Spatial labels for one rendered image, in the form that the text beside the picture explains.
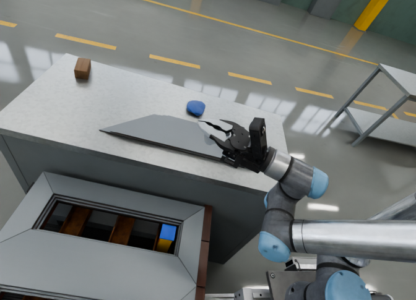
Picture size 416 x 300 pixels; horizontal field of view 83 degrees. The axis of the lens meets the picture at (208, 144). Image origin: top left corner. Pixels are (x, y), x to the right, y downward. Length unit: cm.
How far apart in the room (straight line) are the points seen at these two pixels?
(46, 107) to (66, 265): 65
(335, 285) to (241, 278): 133
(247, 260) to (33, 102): 178
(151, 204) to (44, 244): 41
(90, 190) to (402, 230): 106
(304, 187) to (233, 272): 150
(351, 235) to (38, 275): 95
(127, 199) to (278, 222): 71
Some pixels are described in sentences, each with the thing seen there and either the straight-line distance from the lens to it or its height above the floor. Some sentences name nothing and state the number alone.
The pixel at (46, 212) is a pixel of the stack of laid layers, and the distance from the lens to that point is 118.
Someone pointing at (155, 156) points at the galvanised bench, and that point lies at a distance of 103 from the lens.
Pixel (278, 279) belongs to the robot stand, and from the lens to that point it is 97.
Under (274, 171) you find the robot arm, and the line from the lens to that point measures 61.
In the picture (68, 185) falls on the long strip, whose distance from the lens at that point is 120.
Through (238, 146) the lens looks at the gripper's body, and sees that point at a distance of 59.
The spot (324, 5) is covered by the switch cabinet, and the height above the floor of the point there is 37.
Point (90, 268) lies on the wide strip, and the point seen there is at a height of 86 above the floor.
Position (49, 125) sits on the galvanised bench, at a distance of 116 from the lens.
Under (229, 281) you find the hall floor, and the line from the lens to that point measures 203.
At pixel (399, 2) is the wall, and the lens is 1173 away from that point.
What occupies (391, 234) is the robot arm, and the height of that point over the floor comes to 154.
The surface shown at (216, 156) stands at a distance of 107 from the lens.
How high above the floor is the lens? 186
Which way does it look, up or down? 45 degrees down
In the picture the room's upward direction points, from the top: 23 degrees clockwise
